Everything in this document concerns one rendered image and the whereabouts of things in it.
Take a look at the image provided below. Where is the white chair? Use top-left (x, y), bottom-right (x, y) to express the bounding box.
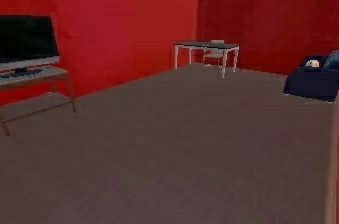
top-left (202, 39), bottom-right (226, 69)

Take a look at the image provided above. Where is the black top white leg table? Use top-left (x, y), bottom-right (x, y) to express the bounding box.
top-left (172, 40), bottom-right (241, 79)

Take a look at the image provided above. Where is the grey wooden television stand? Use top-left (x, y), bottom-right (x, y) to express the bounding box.
top-left (0, 65), bottom-right (78, 137)

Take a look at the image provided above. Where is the dark blue armchair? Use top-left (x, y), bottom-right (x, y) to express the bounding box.
top-left (282, 49), bottom-right (339, 103)

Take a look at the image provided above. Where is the cream round object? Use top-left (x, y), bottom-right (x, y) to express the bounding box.
top-left (304, 59), bottom-right (321, 68)

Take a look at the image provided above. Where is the blue cushion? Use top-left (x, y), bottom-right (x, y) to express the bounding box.
top-left (322, 49), bottom-right (339, 70)

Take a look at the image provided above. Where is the black flat television set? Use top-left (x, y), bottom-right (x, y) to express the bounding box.
top-left (0, 14), bottom-right (61, 79)

